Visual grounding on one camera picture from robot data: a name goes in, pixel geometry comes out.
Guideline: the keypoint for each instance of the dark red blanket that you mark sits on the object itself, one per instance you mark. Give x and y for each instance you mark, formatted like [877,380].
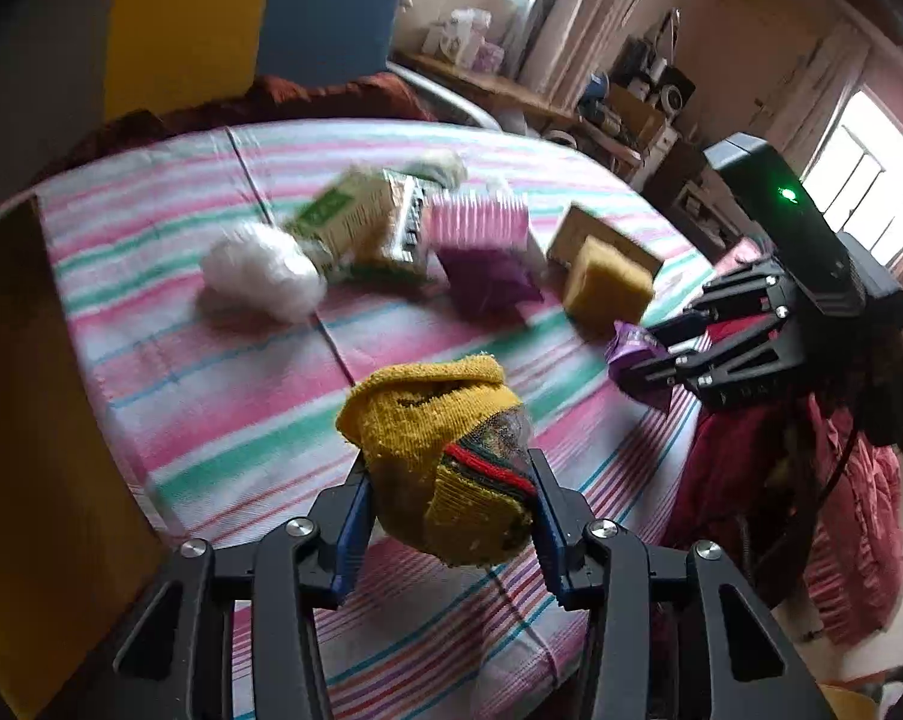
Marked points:
[269,99]

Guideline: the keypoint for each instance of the green white carton box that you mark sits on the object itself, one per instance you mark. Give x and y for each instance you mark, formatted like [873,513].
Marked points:
[369,220]

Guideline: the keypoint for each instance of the beige cardboard box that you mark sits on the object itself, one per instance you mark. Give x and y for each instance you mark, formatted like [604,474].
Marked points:
[577,225]

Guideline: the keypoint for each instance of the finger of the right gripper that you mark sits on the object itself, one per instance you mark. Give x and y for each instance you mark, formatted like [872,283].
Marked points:
[686,326]
[658,376]

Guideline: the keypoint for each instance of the white plastic bag ball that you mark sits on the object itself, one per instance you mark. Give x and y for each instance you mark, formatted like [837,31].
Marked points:
[263,267]

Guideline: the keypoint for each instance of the pink hair roller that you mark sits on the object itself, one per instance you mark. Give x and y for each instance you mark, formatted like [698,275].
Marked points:
[476,221]

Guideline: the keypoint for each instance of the gold metal tray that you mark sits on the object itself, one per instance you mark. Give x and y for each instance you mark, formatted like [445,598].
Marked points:
[75,549]

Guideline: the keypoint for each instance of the yellow sock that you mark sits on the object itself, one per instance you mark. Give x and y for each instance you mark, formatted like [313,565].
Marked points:
[445,445]

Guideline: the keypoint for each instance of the yellow sponge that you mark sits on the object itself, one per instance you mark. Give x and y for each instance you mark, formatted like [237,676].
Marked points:
[604,287]

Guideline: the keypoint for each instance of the white boxes on desk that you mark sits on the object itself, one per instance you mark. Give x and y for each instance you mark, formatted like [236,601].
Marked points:
[461,40]

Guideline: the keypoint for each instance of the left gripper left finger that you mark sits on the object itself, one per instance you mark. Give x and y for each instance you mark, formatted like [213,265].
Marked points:
[308,564]

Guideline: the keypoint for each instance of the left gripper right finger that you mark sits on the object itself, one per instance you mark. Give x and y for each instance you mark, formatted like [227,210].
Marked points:
[591,564]

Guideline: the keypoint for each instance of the wooden desk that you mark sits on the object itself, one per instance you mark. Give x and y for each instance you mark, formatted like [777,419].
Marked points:
[496,94]

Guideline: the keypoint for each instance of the red clothing pile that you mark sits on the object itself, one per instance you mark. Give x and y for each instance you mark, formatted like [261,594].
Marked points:
[798,502]

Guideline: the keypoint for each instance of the grey yellow blue chair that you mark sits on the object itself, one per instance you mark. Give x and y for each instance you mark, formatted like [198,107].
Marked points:
[67,67]

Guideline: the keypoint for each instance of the striped pink green bedsheet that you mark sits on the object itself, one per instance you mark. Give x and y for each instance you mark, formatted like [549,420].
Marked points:
[221,421]

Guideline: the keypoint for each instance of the purple pouch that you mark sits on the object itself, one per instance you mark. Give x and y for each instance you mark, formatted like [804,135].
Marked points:
[487,281]

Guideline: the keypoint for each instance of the purple snack wrapper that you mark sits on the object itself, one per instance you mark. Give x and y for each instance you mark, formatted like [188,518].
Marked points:
[631,346]

